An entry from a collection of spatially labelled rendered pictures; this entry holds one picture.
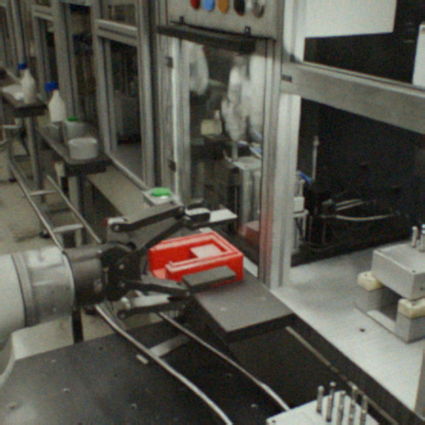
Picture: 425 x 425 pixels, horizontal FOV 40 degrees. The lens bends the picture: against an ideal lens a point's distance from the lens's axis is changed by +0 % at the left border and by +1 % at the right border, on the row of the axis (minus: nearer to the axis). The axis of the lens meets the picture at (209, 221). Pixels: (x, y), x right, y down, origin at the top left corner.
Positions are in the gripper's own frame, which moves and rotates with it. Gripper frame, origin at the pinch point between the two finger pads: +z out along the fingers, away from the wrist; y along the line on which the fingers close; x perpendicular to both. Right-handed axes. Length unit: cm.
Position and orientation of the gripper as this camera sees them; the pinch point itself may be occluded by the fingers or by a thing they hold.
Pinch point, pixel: (214, 248)
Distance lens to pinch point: 80.3
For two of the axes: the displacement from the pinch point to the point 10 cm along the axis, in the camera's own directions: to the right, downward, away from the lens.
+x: -4.5, -3.5, 8.2
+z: 8.9, -1.7, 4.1
